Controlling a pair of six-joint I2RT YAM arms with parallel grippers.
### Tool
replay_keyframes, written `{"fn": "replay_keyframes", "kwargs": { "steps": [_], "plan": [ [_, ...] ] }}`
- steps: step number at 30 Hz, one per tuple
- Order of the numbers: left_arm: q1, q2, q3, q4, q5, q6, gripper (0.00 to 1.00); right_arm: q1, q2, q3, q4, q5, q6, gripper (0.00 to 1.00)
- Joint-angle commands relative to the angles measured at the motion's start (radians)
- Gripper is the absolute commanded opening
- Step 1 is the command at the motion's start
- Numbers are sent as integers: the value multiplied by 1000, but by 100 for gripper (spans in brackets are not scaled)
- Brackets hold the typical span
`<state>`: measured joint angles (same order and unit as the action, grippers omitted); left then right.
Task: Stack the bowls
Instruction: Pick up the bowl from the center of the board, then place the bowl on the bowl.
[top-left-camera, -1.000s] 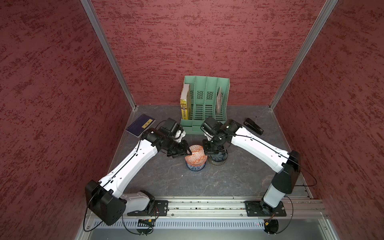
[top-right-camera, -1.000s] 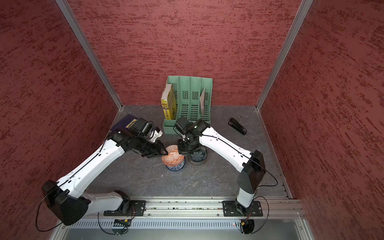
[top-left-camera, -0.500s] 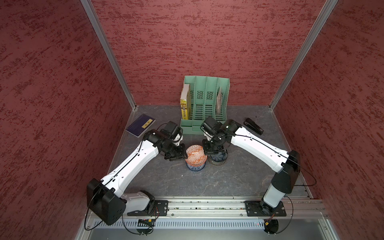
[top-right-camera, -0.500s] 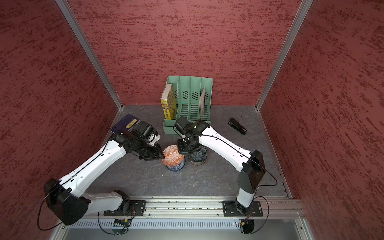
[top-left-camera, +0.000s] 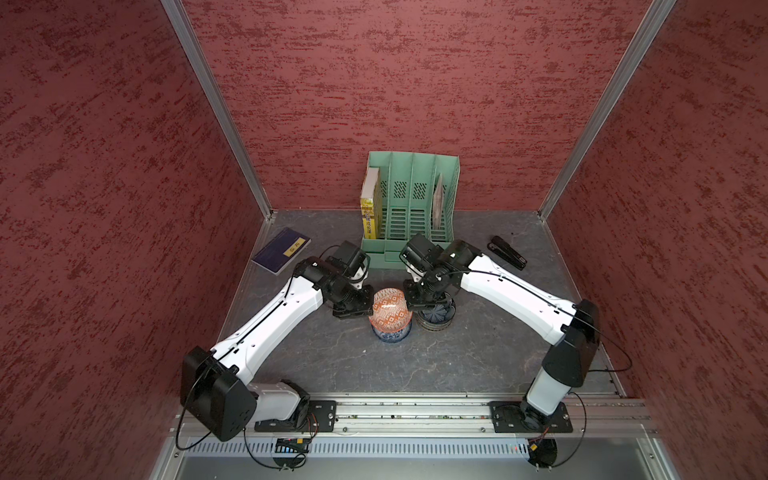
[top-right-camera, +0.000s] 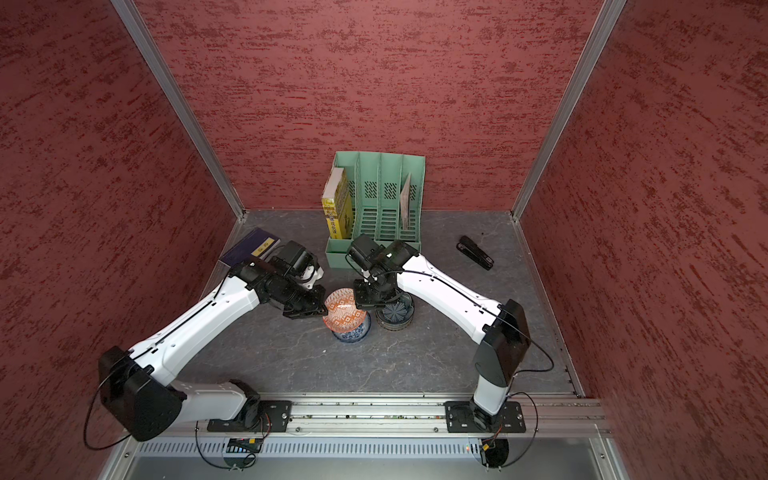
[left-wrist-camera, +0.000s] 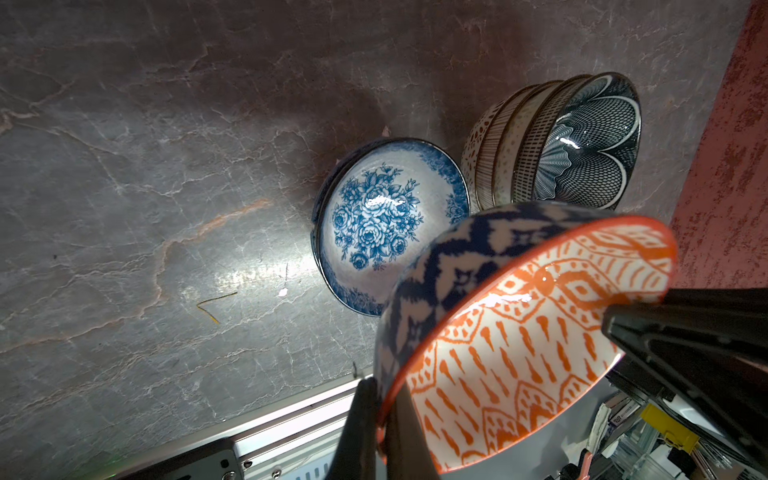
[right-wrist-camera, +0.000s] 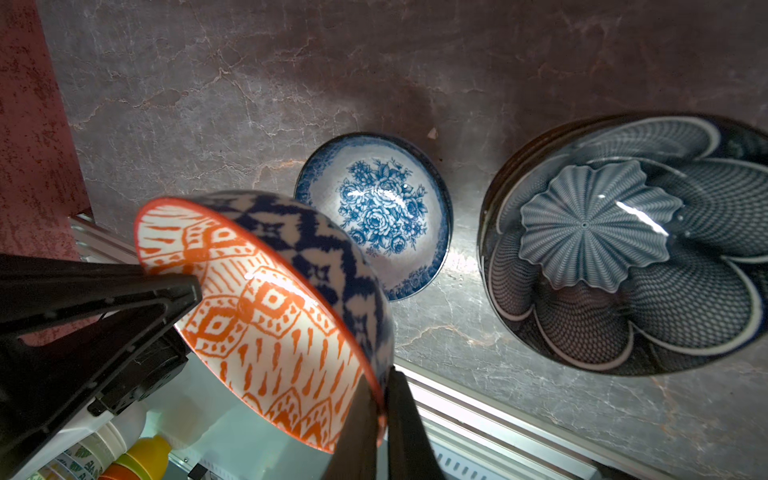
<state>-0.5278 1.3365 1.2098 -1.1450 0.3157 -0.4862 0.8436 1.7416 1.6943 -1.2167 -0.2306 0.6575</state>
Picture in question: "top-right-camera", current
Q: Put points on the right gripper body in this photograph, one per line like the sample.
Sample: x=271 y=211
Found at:
x=374 y=292

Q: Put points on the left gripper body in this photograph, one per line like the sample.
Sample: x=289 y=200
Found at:
x=299 y=300

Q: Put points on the dark flower pattern bowl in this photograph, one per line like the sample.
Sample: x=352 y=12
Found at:
x=402 y=310

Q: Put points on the orange patterned bowl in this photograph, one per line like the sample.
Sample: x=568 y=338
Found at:
x=343 y=316

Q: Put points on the blue white rim bowl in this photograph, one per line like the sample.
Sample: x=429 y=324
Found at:
x=357 y=334

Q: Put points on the white green triangle bowl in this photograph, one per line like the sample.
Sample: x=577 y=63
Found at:
x=393 y=326

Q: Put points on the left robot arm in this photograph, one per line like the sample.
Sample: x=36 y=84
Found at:
x=140 y=388

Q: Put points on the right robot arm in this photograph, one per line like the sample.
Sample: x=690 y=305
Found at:
x=500 y=330

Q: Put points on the navy blue notebook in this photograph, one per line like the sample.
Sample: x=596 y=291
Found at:
x=258 y=243

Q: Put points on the pink thin book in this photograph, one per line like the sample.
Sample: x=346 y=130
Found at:
x=404 y=203

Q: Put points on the black stapler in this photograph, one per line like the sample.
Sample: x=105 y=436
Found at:
x=469 y=248

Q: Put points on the green desk file organizer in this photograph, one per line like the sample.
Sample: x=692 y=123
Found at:
x=376 y=181

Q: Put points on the yellow book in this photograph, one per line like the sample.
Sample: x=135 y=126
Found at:
x=338 y=205

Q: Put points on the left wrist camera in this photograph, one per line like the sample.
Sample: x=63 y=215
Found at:
x=297 y=262

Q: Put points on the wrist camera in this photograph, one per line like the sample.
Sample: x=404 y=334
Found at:
x=368 y=257
x=297 y=262

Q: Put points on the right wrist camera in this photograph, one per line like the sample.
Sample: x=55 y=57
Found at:
x=368 y=257

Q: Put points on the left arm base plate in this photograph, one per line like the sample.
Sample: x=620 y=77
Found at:
x=276 y=415

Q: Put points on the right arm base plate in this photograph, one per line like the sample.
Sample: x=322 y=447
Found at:
x=464 y=417

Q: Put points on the left aluminium corner post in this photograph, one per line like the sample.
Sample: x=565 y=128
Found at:
x=137 y=29

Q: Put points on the aluminium corner post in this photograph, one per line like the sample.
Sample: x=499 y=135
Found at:
x=137 y=29
x=604 y=24

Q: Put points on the right aluminium corner post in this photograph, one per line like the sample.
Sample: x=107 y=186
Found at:
x=604 y=24

